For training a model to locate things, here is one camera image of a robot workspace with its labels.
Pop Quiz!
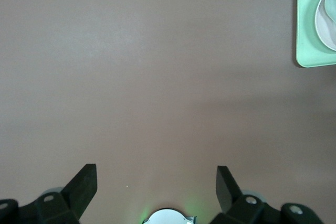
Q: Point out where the brown table cover mat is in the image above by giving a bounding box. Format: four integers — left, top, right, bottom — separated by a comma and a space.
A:
0, 0, 336, 224

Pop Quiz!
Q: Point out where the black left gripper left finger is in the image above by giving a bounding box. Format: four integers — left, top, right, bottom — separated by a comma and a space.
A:
0, 163, 98, 224

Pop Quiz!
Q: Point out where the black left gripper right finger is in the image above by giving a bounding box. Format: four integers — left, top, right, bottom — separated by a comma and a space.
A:
209, 165, 326, 224

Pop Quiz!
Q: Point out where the light green rectangular tray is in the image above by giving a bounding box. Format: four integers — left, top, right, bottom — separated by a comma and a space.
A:
296, 0, 336, 68

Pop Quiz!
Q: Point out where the grey-green plastic spoon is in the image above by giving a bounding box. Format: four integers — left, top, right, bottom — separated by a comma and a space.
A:
324, 0, 336, 23

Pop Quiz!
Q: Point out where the round beige plate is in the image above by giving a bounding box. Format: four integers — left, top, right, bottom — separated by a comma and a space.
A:
314, 0, 336, 51

